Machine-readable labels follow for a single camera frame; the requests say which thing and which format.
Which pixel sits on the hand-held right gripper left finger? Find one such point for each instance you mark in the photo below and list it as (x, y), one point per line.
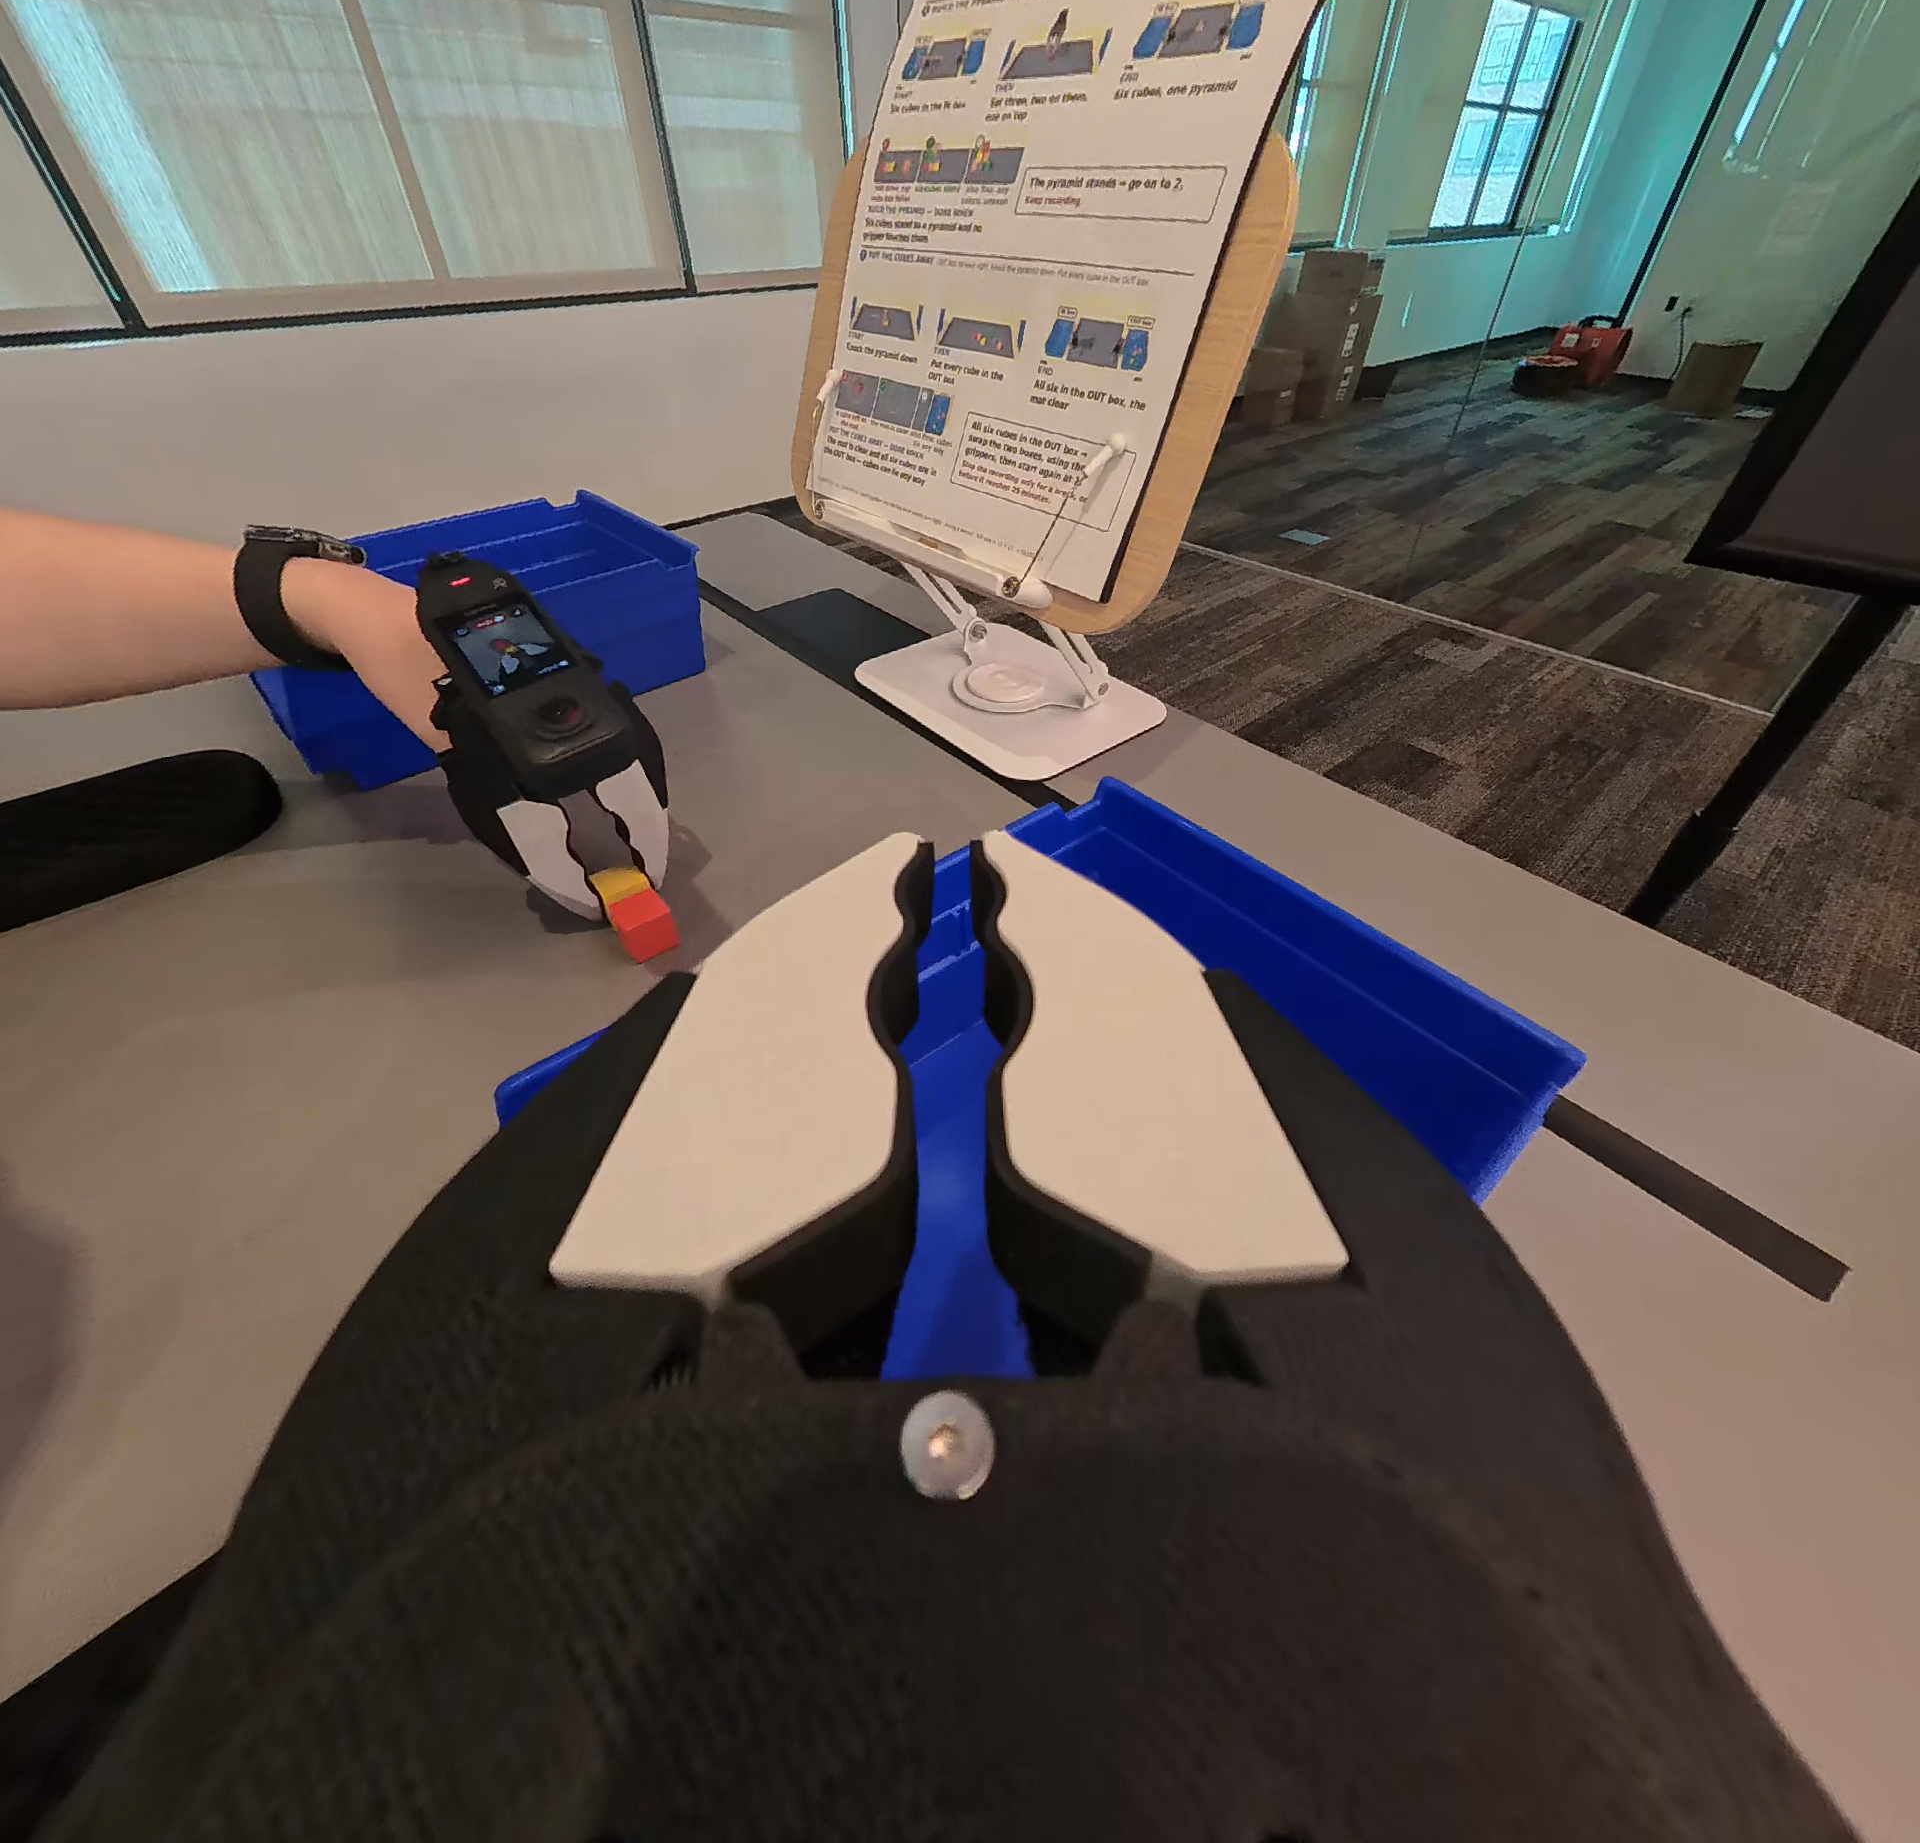
(736, 1108)

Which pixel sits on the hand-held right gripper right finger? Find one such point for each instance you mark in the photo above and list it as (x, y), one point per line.
(1172, 1108)

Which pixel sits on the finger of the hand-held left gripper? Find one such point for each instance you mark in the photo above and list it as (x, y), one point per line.
(536, 845)
(648, 829)

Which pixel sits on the yellow wooden cube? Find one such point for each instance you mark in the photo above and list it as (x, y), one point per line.
(618, 886)

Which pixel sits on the orange wooden cube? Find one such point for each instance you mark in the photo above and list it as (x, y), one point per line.
(648, 931)

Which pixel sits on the blue plastic bin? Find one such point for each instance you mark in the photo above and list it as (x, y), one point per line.
(1352, 1003)
(602, 629)

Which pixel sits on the person's left forearm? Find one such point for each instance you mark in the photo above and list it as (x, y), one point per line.
(122, 605)

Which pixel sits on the person's left hand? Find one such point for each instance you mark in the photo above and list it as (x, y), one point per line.
(383, 643)

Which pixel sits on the black wristwatch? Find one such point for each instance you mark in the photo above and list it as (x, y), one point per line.
(278, 599)

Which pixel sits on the black padded wrist rest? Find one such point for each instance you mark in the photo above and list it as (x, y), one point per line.
(122, 839)
(62, 1754)

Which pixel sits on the large gridded window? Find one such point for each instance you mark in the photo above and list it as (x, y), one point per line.
(377, 119)

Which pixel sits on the printed instruction sheet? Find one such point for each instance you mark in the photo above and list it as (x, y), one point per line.
(1052, 298)

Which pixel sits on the small cardboard box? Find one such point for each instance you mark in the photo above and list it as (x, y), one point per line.
(1272, 389)

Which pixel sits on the large cardboard box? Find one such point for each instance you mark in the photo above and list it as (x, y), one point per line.
(1337, 359)

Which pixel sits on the red air mover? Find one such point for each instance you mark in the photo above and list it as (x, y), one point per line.
(1568, 359)

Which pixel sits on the flat cardboard box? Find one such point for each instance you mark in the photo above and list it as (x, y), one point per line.
(1341, 275)

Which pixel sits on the single cardboard box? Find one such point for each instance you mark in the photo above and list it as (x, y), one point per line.
(1714, 378)

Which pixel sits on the dark display panel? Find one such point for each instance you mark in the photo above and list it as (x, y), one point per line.
(1847, 478)

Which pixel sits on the small far window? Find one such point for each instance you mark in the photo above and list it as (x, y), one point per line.
(1501, 110)

